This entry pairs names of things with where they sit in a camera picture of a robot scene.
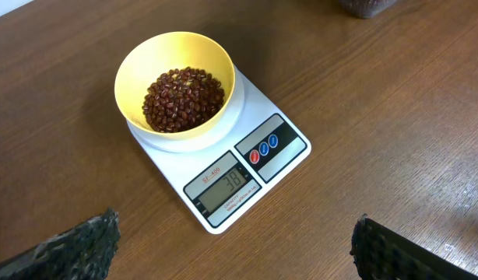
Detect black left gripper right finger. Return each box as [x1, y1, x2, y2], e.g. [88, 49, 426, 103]
[350, 214, 478, 280]

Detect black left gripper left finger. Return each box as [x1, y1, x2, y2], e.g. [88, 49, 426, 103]
[0, 208, 121, 280]

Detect white digital kitchen scale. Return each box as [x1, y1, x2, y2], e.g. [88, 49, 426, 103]
[128, 71, 311, 234]

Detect red beans in bowl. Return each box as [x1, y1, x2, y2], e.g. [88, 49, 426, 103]
[142, 67, 225, 133]

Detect yellow plastic bowl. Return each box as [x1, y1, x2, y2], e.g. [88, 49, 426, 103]
[114, 32, 237, 140]

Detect clear plastic bean container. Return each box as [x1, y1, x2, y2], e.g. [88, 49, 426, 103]
[338, 0, 398, 19]

